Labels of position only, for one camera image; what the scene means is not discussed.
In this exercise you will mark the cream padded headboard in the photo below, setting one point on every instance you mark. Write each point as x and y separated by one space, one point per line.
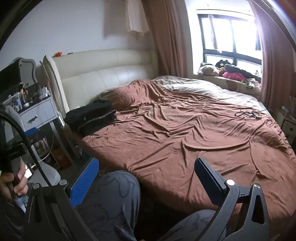
104 69

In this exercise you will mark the white plastic container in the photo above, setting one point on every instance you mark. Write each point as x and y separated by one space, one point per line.
49 173

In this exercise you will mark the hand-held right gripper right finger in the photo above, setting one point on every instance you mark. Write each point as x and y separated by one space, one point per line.
208 183

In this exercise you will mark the folded dark clothes stack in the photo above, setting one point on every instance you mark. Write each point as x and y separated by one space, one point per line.
99 126

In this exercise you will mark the brown and white plush dog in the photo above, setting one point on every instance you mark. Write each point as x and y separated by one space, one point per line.
208 70

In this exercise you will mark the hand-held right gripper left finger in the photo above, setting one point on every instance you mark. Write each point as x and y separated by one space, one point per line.
84 183

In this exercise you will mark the small orange toy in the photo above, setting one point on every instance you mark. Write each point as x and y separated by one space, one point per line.
57 54

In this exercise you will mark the orange box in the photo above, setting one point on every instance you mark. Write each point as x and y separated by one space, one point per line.
61 158

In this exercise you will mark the grey framed mirror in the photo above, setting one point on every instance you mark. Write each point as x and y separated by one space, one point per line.
26 71

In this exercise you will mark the black framed window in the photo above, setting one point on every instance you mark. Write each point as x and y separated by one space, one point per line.
231 34

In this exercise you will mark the dark grey clothes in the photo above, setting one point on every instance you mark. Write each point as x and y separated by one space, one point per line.
245 73

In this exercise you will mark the pale grey dresser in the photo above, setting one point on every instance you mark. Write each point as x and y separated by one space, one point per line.
39 113

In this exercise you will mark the person's grey patterned legs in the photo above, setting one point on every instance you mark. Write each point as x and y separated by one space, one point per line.
111 204

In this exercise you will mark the hanging cream cloth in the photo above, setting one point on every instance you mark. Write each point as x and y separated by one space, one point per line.
137 18

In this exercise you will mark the black plush toy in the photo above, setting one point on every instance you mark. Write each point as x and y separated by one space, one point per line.
223 63

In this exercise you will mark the pink plush toy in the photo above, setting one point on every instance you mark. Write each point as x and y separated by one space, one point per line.
231 75

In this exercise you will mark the white nightstand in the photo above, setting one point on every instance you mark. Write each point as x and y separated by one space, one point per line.
289 125

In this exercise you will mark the person's left hand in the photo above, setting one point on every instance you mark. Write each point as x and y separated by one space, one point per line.
22 185

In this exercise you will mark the pinkish brown curtain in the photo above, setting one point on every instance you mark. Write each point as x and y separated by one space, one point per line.
275 58
166 34

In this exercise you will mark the brown blanket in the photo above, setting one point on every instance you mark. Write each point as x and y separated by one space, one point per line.
185 139

